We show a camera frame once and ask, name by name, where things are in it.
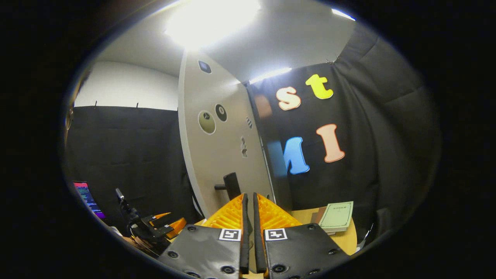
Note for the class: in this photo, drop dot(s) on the brown book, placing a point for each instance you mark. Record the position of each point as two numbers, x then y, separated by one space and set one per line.
316 215

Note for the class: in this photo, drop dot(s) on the ceiling light panel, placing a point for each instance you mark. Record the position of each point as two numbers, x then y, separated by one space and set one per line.
209 19

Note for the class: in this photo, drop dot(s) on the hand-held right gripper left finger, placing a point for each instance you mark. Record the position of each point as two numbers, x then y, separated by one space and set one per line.
245 240

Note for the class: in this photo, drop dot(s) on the light grey cabinet door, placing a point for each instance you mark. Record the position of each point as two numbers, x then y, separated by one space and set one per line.
221 155

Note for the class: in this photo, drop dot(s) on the black backdrop cloth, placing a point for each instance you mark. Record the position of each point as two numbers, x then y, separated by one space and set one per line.
387 135

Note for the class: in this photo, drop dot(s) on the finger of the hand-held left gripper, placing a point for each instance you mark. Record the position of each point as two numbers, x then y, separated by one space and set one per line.
161 217
176 228

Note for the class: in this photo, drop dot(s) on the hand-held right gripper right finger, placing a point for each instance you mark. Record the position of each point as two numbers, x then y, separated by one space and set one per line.
259 240

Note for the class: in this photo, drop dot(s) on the pale green notebook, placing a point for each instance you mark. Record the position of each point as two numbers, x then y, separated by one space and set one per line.
336 216

